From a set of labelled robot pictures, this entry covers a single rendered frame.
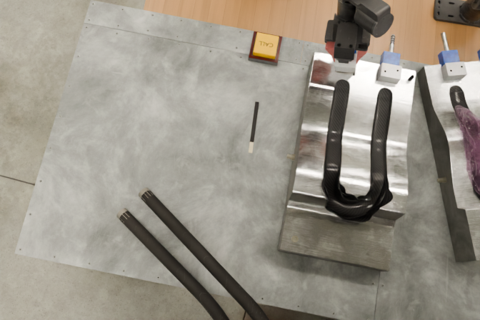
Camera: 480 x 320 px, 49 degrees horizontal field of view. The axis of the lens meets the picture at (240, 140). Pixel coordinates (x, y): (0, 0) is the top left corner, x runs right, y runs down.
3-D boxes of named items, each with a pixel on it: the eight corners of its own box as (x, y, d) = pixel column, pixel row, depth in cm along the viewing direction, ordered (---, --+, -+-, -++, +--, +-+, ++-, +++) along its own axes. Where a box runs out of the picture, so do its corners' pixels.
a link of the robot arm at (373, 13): (399, 23, 111) (403, -21, 101) (368, 45, 110) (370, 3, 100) (361, -4, 117) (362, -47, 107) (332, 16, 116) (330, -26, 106)
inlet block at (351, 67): (341, 21, 133) (341, 13, 128) (361, 22, 132) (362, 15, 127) (334, 71, 132) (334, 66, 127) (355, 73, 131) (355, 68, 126)
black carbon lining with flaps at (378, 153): (333, 81, 133) (341, 66, 124) (395, 93, 133) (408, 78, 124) (311, 215, 124) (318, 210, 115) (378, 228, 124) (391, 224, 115)
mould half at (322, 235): (308, 65, 142) (318, 43, 129) (404, 83, 141) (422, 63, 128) (277, 251, 129) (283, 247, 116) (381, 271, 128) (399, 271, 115)
